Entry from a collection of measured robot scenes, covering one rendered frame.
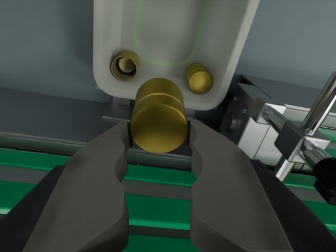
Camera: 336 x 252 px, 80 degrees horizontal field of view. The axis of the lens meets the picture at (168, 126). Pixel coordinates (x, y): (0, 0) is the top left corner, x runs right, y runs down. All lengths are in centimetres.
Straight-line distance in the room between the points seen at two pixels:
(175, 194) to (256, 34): 27
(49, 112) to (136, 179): 17
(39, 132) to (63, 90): 12
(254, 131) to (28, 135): 28
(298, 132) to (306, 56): 25
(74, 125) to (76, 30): 14
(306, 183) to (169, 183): 18
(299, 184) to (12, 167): 35
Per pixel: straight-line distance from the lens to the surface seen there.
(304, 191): 32
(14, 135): 31
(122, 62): 32
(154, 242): 30
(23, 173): 28
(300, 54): 42
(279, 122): 22
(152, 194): 25
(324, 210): 31
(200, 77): 29
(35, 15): 39
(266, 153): 30
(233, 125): 28
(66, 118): 33
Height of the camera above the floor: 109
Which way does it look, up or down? 60 degrees down
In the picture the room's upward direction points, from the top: 176 degrees clockwise
